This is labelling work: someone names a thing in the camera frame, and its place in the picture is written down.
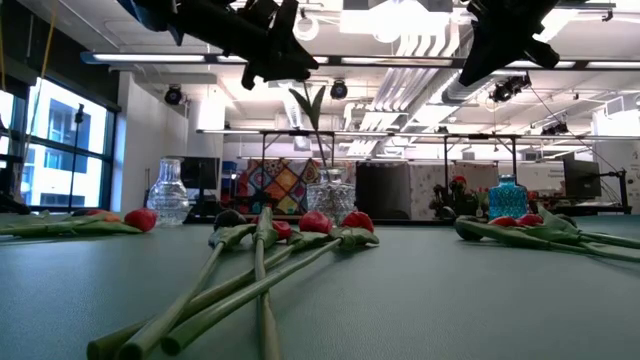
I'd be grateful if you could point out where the black tripod stand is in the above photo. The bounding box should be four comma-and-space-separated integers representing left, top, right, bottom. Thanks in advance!
67, 102, 86, 211

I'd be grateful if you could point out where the black computer monitor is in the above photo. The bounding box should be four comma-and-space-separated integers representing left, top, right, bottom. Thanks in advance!
562, 157, 603, 200
178, 155, 222, 217

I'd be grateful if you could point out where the clear round glass bottle vase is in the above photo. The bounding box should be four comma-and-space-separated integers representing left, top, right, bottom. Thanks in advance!
146, 157, 191, 227

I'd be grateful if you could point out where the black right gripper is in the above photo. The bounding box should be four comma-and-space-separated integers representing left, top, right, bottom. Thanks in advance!
458, 0, 560, 87

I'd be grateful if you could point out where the black stand base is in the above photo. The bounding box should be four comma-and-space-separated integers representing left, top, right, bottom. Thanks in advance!
0, 154, 32, 216

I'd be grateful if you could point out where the black ceiling rail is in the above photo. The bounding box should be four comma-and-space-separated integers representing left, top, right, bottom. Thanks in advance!
559, 2, 617, 24

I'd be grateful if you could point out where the background desk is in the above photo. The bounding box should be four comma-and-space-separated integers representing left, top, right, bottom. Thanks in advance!
549, 202, 634, 217

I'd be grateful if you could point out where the black partition panel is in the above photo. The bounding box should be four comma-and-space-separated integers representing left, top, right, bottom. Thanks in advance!
355, 160, 413, 221

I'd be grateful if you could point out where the overhead light bar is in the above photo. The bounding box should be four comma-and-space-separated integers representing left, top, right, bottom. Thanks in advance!
79, 50, 640, 70

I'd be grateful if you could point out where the background tulip bunch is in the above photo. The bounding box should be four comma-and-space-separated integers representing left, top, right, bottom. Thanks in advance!
472, 185, 494, 217

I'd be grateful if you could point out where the yellow hanging cable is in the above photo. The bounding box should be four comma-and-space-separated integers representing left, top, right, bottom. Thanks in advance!
22, 7, 59, 151

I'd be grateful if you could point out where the clear dimpled glass vase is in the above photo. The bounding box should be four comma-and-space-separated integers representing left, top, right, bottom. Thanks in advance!
305, 166, 357, 226

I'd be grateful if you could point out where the large room window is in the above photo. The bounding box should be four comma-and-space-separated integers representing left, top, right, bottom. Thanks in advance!
0, 77, 117, 212

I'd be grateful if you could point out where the blue storage box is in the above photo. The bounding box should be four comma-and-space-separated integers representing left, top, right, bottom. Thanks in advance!
222, 160, 239, 191

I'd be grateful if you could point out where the black metal rig frame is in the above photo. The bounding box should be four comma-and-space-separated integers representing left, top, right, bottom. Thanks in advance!
195, 127, 640, 221

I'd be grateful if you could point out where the blue textured glass vase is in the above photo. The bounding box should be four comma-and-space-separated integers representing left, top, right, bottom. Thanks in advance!
488, 173, 529, 221

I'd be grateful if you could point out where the white patterned cloth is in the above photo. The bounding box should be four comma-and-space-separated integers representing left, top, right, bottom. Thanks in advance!
410, 162, 501, 221

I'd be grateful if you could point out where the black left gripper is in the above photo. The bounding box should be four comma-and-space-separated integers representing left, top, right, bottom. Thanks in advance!
169, 0, 320, 91

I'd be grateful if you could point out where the person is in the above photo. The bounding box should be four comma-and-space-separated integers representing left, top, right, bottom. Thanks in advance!
447, 174, 481, 219

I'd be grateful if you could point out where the white ring lamp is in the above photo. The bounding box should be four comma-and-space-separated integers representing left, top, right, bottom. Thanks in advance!
294, 12, 321, 43

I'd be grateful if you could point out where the colourful patchwork quilt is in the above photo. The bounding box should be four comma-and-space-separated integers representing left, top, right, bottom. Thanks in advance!
238, 157, 322, 216

